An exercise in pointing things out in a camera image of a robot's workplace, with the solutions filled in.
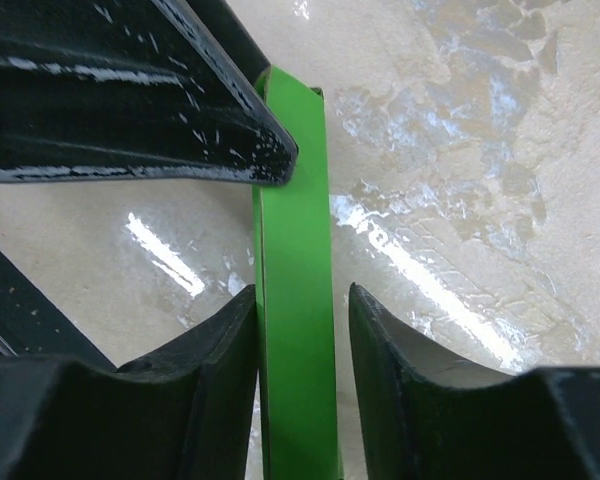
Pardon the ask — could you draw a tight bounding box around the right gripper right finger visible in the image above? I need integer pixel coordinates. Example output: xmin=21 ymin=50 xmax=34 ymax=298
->
xmin=349 ymin=284 xmax=600 ymax=479

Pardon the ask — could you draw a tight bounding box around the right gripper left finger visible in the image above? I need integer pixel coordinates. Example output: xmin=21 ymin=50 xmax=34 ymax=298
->
xmin=0 ymin=286 xmax=258 ymax=479

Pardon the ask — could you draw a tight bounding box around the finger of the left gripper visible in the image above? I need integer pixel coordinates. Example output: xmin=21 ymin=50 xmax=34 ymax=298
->
xmin=187 ymin=0 xmax=271 ymax=85
xmin=0 ymin=0 xmax=298 ymax=185

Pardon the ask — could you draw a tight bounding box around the green paper box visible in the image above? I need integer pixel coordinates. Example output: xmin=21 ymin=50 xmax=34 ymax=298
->
xmin=253 ymin=67 xmax=342 ymax=479

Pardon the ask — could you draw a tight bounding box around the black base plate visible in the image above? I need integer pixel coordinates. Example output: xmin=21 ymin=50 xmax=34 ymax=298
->
xmin=0 ymin=250 xmax=115 ymax=371

